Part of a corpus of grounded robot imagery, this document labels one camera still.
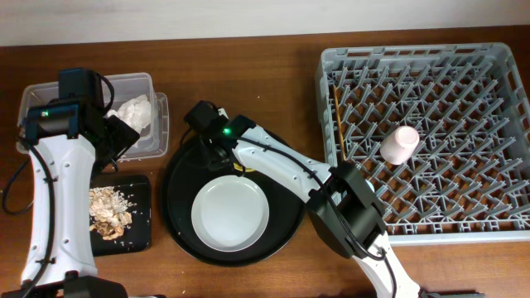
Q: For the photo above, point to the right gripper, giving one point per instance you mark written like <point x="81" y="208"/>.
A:
<point x="209" y="161"/>

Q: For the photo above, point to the round black serving tray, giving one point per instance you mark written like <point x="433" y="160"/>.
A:
<point x="186" y="174"/>

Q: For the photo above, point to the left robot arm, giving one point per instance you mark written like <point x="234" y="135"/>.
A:
<point x="68" y="143"/>

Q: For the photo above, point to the wooden chopstick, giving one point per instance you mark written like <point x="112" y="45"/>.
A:
<point x="339" y="123"/>

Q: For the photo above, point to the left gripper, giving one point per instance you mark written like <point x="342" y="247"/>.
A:
<point x="124" y="136"/>

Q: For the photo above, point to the clear plastic waste bin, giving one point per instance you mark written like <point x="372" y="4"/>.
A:
<point x="153" y="141"/>

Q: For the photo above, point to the grey plate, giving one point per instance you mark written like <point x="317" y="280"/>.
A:
<point x="230" y="213"/>

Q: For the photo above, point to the black rectangular tray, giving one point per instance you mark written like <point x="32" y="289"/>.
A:
<point x="137" y="237"/>

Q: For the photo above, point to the yellow bowl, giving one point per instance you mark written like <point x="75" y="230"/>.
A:
<point x="243" y="169"/>

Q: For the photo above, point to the grey dishwasher rack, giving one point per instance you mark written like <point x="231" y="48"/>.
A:
<point x="468" y="179"/>

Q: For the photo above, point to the white napkin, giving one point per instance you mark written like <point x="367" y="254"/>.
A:
<point x="136" y="113"/>

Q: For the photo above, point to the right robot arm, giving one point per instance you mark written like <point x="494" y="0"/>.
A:
<point x="344" y="210"/>

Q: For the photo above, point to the food leftovers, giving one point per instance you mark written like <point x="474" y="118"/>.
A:
<point x="109" y="212"/>

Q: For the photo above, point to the pink cup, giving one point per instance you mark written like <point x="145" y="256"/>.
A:
<point x="399" y="145"/>

